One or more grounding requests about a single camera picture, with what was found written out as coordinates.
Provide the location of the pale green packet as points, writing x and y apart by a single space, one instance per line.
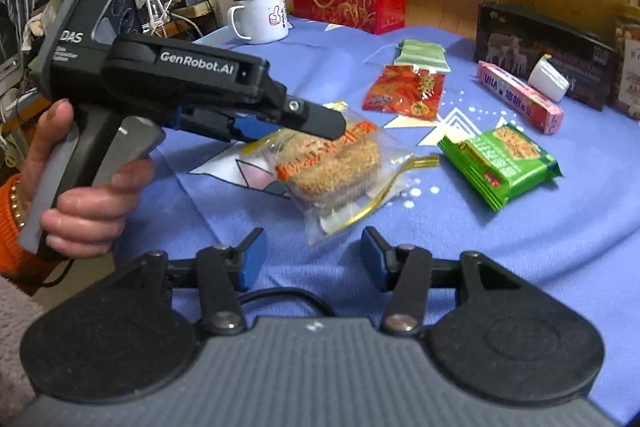
422 56

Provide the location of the small white plastic cup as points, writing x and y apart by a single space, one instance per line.
547 79

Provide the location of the clear packet with brown cake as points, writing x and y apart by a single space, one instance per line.
325 172

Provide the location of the person's left forearm orange sleeve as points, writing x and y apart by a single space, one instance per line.
12 252

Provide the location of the white enamel mug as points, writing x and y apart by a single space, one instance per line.
262 19

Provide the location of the person's left hand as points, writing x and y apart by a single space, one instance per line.
95 212

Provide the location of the red snack packet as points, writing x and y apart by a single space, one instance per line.
400 97

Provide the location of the grey fleece clothing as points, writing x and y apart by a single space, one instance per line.
15 347

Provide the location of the blue printed bedsheet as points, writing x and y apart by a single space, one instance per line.
550 267

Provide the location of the black printed box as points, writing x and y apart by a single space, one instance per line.
520 34

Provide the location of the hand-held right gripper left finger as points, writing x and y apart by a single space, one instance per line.
254 259

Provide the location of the pink narrow box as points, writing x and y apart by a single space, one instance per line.
520 103

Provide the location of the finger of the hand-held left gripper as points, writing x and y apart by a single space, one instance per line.
320 119
215 123

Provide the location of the clear nut jar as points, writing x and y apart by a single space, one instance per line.
627 62

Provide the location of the green wafer packet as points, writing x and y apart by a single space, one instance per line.
500 167

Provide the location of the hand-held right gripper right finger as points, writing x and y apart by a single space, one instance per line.
374 259

